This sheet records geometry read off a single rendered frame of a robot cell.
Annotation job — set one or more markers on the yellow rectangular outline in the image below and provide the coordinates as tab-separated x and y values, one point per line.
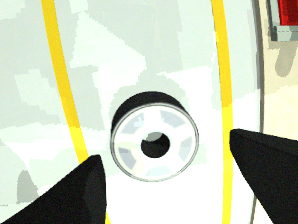
66	98

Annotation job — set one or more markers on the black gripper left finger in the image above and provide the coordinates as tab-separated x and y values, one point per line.
78	198

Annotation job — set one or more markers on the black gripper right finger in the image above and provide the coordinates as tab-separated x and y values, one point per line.
269	164

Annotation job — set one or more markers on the black wheel with grey hub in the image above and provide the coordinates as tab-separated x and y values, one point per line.
153	161

